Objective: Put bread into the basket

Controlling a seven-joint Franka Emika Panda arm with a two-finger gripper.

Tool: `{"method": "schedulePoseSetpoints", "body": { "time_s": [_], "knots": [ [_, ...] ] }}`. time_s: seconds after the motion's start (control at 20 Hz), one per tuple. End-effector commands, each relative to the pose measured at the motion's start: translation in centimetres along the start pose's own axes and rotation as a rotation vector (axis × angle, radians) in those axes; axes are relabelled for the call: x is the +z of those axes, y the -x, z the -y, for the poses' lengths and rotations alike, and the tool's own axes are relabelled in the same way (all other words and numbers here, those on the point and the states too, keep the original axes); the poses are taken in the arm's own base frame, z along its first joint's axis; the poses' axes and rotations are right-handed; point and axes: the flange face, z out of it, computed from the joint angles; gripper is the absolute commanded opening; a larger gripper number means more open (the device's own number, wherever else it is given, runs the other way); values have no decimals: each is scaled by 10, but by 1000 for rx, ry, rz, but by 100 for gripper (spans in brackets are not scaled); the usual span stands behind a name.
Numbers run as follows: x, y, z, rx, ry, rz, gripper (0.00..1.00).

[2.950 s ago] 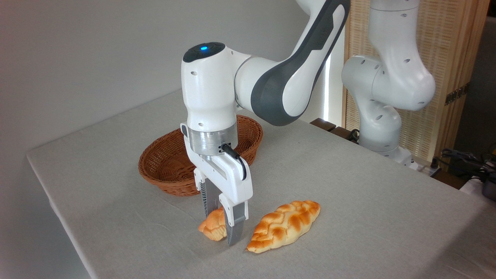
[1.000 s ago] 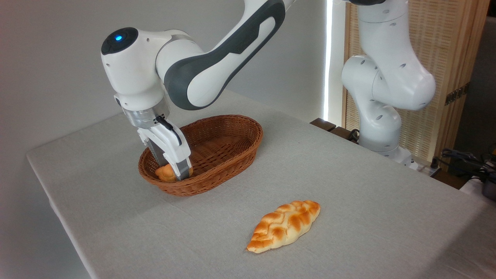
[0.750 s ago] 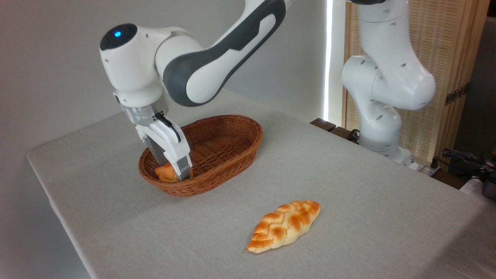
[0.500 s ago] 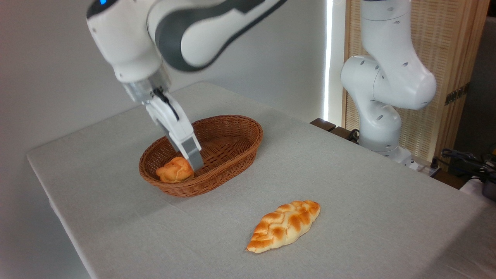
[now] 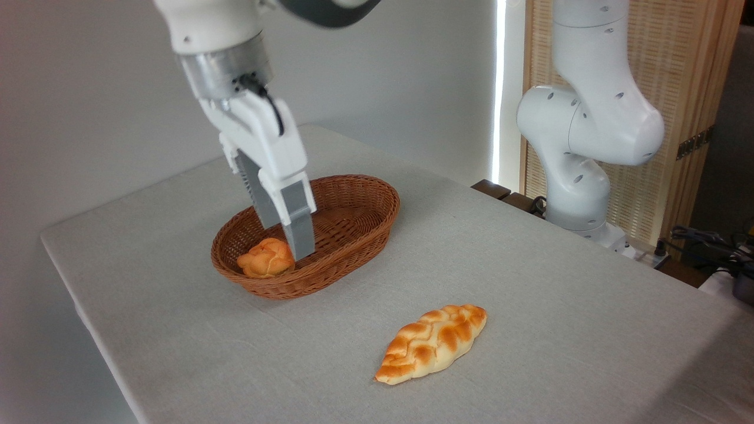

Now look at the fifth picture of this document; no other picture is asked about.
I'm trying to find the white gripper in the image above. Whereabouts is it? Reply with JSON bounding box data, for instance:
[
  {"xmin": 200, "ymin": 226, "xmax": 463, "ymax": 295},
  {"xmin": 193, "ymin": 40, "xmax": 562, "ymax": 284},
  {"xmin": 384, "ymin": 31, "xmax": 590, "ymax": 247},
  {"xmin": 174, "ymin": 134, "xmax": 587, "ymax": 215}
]
[{"xmin": 197, "ymin": 88, "xmax": 318, "ymax": 261}]

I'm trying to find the round knotted bread roll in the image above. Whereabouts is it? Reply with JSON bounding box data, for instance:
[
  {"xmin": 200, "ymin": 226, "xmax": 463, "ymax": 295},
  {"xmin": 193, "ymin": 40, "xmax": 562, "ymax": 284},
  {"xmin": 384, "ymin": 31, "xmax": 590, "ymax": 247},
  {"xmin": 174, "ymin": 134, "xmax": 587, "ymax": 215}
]
[{"xmin": 236, "ymin": 237, "xmax": 296, "ymax": 279}]

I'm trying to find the brown wicker oval basket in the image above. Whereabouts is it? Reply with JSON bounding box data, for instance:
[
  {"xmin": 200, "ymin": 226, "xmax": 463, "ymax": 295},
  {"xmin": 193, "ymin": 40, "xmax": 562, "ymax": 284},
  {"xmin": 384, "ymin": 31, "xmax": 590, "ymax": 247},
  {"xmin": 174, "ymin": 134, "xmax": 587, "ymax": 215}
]
[{"xmin": 210, "ymin": 174, "xmax": 401, "ymax": 300}]

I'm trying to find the long braided bread loaf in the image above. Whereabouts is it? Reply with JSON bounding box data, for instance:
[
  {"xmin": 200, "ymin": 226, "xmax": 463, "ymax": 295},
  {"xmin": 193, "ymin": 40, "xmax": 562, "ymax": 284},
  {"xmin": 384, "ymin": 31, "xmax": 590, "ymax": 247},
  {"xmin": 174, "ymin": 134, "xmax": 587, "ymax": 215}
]
[{"xmin": 374, "ymin": 304, "xmax": 489, "ymax": 386}]

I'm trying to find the dark wooden base board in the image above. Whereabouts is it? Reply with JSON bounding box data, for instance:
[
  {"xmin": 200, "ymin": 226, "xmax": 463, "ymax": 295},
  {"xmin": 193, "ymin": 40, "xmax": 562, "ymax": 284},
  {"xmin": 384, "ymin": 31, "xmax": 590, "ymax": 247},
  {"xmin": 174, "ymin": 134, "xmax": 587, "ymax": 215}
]
[{"xmin": 471, "ymin": 179, "xmax": 550, "ymax": 220}]

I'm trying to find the grey tablecloth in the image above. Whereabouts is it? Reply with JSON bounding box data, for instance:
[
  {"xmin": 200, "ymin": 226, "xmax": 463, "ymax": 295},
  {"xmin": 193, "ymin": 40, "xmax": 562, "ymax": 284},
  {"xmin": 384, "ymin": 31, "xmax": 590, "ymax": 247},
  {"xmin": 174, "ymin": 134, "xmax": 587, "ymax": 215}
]
[{"xmin": 40, "ymin": 124, "xmax": 754, "ymax": 424}]

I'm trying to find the black screen hinge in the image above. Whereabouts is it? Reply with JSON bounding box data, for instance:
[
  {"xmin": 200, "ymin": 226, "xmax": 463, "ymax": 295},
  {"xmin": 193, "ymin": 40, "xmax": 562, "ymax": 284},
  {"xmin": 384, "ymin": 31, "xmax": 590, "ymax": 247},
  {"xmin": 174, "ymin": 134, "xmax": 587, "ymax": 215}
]
[{"xmin": 676, "ymin": 126, "xmax": 715, "ymax": 161}]

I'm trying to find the bamboo folding screen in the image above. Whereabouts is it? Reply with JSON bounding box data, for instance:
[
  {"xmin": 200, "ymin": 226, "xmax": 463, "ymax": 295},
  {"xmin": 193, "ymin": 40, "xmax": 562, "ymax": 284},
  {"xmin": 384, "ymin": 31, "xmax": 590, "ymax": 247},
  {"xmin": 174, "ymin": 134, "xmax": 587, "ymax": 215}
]
[{"xmin": 520, "ymin": 0, "xmax": 746, "ymax": 251}]

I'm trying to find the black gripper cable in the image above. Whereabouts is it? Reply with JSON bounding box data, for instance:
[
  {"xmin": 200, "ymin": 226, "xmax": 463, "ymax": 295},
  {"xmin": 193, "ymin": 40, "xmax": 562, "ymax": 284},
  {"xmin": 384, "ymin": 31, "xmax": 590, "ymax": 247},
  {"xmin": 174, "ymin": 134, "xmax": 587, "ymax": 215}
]
[{"xmin": 239, "ymin": 74, "xmax": 286, "ymax": 137}]

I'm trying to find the black cable bundle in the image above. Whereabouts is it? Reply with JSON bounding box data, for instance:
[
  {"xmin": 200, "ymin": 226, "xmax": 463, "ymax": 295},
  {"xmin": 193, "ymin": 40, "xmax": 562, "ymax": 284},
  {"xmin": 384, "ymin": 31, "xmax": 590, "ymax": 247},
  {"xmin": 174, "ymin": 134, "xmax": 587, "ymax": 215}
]
[{"xmin": 655, "ymin": 225, "xmax": 754, "ymax": 279}]

